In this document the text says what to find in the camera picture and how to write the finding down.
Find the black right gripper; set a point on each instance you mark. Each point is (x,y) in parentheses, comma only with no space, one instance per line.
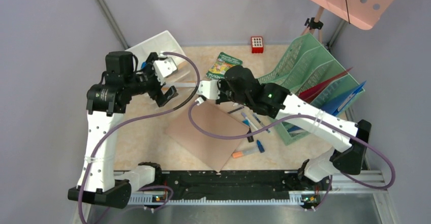
(222,82)

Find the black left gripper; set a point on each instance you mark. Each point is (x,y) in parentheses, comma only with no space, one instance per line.
(157,94)

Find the red plastic folder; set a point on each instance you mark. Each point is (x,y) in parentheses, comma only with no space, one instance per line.
(310,94)

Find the orange folder binder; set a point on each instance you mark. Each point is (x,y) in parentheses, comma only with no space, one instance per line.
(181,84)

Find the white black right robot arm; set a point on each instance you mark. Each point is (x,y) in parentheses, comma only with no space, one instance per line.
(270,99)

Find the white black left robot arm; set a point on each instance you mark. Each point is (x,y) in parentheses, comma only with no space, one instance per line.
(106,107)

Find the dark purple pen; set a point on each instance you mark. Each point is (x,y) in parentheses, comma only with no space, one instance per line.
(235,110)

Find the green Treehouse paperback book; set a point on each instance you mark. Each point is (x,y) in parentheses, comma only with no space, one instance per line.
(221,65)

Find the blue clear gel pen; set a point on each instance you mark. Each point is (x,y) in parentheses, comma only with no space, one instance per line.
(257,121)

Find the white blue pen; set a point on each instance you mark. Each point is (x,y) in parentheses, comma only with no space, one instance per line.
(253,126)

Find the white plastic drawer organizer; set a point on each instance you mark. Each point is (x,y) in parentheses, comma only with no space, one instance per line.
(161,42)

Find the red grid pen holder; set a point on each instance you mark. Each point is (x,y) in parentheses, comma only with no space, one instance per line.
(257,45)

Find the blue marker cap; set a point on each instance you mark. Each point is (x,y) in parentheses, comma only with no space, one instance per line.
(260,146)

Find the orange cap clear marker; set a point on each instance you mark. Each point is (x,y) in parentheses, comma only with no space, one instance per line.
(246,152)

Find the green plastic file rack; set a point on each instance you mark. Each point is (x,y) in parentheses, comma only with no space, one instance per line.
(305,64)

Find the blue file folder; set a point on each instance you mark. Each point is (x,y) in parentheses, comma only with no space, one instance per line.
(336,97)

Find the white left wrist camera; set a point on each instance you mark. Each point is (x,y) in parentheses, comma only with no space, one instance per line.
(164,67)

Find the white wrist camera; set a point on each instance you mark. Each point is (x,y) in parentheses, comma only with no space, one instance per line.
(208,90)
(164,67)

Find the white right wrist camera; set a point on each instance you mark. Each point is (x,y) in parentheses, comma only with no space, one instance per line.
(208,90)

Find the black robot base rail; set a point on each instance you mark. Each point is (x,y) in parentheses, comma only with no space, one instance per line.
(271,179)

